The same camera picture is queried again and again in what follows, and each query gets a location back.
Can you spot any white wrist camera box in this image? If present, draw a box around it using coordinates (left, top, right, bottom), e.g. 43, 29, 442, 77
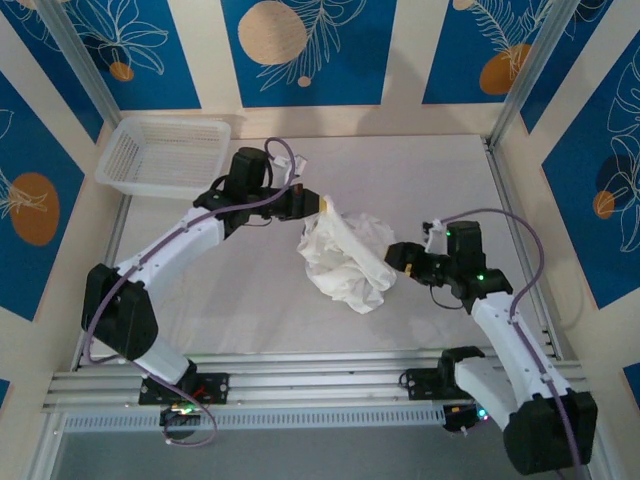
271, 153, 308, 181
422, 217, 450, 254

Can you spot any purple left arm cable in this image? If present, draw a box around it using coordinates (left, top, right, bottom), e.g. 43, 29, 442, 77
82, 137, 297, 447

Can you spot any aluminium frame post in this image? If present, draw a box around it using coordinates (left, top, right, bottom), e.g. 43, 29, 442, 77
34, 0, 125, 132
487, 0, 577, 151

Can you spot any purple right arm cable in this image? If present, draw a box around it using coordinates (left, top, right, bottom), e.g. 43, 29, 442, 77
437, 208, 586, 480

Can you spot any white plastic mesh basket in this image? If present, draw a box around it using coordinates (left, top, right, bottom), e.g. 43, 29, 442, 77
94, 117, 232, 202

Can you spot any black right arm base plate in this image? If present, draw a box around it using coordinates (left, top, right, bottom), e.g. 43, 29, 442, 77
403, 368, 499, 401

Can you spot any aluminium table side rail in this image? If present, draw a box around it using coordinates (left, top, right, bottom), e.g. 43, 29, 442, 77
74, 197, 132, 371
482, 137, 561, 359

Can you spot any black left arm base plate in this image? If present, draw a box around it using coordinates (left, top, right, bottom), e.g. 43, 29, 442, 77
138, 372, 230, 406

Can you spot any aluminium frame leg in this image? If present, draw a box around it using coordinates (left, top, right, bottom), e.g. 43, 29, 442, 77
567, 402, 617, 480
22, 412, 69, 480

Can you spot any grey slotted cable duct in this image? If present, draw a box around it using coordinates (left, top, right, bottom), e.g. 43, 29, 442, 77
62, 404, 449, 434

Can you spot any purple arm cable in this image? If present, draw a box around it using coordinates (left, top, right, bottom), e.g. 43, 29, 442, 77
82, 137, 297, 447
437, 208, 586, 480

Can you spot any aluminium mounting rail frame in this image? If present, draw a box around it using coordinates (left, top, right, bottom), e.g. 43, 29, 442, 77
42, 349, 594, 415

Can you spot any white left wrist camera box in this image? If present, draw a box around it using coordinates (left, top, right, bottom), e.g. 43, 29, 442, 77
271, 153, 308, 181

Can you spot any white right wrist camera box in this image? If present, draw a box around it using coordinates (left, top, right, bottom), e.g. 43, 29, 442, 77
422, 217, 450, 254

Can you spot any white t-shirt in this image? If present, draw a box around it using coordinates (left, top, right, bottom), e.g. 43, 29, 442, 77
297, 197, 399, 315

